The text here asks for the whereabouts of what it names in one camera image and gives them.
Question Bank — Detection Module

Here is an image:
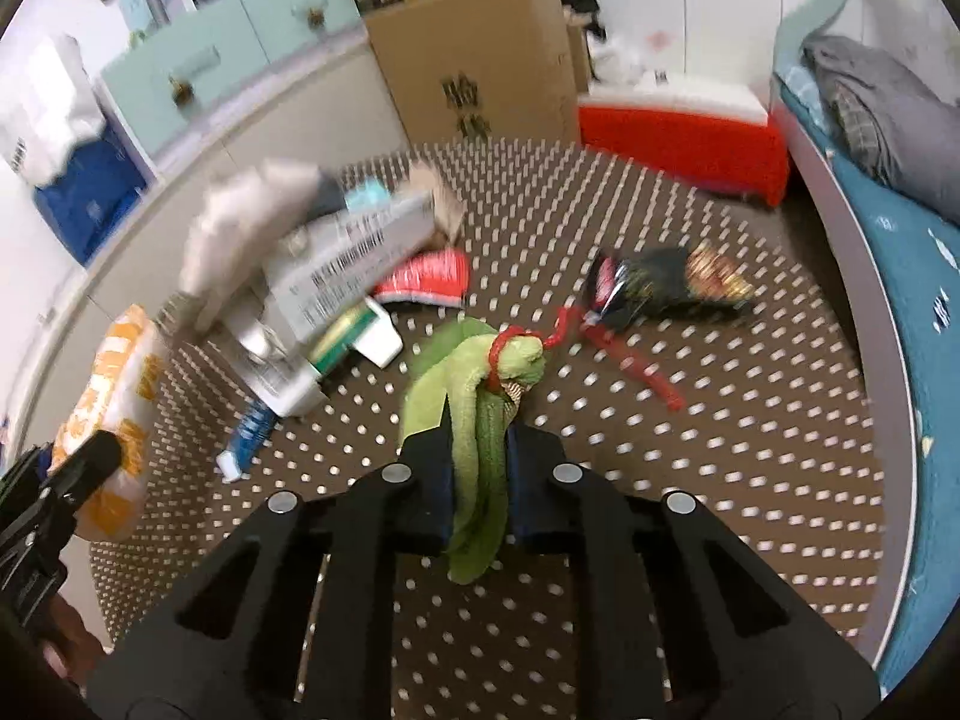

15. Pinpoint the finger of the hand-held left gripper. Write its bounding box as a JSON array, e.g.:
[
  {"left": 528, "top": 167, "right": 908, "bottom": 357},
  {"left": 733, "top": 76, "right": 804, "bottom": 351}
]
[{"left": 45, "top": 429, "right": 123, "bottom": 522}]

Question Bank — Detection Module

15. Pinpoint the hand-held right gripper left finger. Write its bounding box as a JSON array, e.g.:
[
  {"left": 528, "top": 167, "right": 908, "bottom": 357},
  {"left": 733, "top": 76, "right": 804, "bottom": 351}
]
[{"left": 88, "top": 406, "right": 454, "bottom": 720}]

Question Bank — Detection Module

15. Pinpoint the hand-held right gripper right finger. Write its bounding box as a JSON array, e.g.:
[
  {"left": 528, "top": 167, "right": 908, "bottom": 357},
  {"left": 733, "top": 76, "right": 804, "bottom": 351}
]
[{"left": 508, "top": 424, "right": 880, "bottom": 720}]

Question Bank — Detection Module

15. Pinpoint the green plush turtle toy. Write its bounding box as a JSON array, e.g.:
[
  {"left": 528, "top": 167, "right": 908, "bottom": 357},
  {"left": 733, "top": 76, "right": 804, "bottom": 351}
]
[{"left": 397, "top": 317, "right": 548, "bottom": 586}]

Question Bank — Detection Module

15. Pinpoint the yellow and white carton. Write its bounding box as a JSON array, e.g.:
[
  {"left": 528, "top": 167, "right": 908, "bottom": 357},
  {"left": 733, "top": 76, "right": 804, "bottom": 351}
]
[{"left": 307, "top": 296, "right": 404, "bottom": 383}]

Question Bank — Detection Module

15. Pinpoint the tan paper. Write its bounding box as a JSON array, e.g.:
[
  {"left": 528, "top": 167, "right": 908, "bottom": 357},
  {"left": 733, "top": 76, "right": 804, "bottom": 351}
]
[{"left": 405, "top": 161, "right": 466, "bottom": 245}]

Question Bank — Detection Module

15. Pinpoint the orange and white packet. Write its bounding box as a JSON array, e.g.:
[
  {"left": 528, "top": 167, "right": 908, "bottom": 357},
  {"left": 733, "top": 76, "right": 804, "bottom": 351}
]
[{"left": 49, "top": 305, "right": 170, "bottom": 541}]

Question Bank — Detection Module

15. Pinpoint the blue and white tube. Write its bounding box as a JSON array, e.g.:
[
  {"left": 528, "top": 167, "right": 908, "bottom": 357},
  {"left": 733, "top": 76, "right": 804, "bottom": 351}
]
[{"left": 216, "top": 397, "right": 284, "bottom": 482}]

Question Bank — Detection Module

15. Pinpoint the white paper carton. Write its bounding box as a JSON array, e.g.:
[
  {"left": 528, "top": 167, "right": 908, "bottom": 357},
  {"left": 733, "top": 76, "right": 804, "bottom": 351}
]
[{"left": 225, "top": 292, "right": 327, "bottom": 419}]

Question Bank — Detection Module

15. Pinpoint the brown dotted tablecloth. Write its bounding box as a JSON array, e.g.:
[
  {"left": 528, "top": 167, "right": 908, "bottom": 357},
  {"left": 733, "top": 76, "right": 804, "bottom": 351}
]
[{"left": 90, "top": 136, "right": 882, "bottom": 668}]

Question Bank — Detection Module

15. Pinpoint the red and white packet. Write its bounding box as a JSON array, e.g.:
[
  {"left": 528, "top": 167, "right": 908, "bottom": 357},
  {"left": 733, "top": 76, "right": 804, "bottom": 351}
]
[{"left": 373, "top": 249, "right": 471, "bottom": 307}]

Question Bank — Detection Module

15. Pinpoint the long white barcode box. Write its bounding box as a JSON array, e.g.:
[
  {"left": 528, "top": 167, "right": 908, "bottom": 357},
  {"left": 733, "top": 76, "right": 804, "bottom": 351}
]
[{"left": 266, "top": 191, "right": 437, "bottom": 346}]

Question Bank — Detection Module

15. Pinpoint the black snack packet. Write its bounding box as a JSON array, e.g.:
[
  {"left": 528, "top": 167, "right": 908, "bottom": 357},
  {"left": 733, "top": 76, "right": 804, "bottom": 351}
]
[{"left": 585, "top": 244, "right": 755, "bottom": 331}]

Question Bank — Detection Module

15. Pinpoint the blue and white bag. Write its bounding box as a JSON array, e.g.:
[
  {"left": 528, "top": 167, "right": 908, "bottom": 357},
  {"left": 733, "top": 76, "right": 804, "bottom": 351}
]
[{"left": 0, "top": 34, "right": 151, "bottom": 267}]

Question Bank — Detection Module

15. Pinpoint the beige crumpled cloth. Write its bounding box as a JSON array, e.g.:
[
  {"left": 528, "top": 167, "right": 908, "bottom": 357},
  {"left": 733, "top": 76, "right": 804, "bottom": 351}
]
[{"left": 178, "top": 159, "right": 346, "bottom": 335}]

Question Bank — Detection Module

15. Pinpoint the light blue packet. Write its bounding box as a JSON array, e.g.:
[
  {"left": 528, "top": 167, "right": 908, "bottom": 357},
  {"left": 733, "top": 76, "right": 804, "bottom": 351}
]
[{"left": 343, "top": 177, "right": 392, "bottom": 212}]

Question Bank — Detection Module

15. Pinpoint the red storage box white lid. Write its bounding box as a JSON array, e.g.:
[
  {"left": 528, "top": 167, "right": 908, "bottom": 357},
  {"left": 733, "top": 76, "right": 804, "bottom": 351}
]
[{"left": 576, "top": 73, "right": 792, "bottom": 207}]

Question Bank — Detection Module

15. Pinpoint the large cardboard box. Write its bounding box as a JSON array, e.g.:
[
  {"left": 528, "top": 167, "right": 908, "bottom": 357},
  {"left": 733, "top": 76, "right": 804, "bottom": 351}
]
[{"left": 364, "top": 0, "right": 582, "bottom": 147}]

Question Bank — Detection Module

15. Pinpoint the bed with blue sheet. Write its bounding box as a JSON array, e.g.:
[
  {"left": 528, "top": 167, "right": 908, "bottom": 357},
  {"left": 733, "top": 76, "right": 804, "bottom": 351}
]
[{"left": 769, "top": 0, "right": 960, "bottom": 698}]

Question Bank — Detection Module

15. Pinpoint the mint green drawer cabinet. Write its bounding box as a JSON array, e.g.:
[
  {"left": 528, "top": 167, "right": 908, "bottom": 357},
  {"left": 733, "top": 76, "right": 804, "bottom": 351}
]
[{"left": 97, "top": 0, "right": 368, "bottom": 158}]

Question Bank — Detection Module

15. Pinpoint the white cloth pile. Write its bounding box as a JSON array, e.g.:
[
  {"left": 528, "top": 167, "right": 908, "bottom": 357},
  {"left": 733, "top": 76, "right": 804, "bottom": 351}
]
[{"left": 589, "top": 30, "right": 668, "bottom": 87}]

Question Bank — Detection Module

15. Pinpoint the grey blanket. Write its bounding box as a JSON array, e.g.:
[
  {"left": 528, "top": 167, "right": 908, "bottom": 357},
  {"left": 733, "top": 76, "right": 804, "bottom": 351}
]
[{"left": 801, "top": 34, "right": 960, "bottom": 200}]

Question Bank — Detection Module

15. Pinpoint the red plastic strap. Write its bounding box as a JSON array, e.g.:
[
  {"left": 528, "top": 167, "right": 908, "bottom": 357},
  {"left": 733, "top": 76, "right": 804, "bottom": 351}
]
[{"left": 544, "top": 306, "right": 685, "bottom": 413}]

